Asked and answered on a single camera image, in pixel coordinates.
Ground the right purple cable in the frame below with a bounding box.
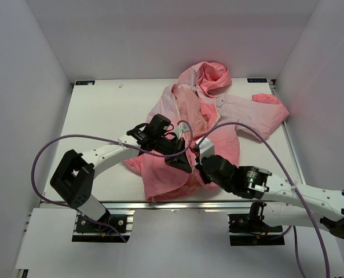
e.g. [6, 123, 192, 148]
[195, 121, 332, 278]

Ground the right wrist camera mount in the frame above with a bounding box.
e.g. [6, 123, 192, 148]
[193, 137, 215, 164]

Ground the blue corner label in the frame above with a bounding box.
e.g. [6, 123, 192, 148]
[75, 80, 95, 86]
[247, 78, 268, 83]

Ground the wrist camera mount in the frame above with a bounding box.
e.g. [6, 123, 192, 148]
[193, 137, 215, 164]
[177, 123, 190, 133]

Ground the right blue corner label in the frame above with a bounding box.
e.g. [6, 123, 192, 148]
[247, 78, 268, 83]

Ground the pink hooded jacket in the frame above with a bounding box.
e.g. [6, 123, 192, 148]
[125, 62, 289, 202]

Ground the aluminium front rail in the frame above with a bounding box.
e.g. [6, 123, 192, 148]
[103, 200, 252, 210]

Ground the left blue corner label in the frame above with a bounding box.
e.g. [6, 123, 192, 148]
[75, 80, 95, 86]

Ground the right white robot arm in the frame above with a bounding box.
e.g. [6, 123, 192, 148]
[196, 155, 344, 239]

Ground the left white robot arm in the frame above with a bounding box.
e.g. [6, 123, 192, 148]
[50, 114, 192, 231]

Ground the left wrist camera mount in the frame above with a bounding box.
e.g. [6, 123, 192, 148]
[177, 123, 190, 133]

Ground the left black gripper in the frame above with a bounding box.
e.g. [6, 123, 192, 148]
[153, 136, 191, 174]

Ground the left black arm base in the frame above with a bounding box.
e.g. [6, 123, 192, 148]
[72, 210, 134, 243]

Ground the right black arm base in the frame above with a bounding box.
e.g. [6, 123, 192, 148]
[228, 202, 285, 247]

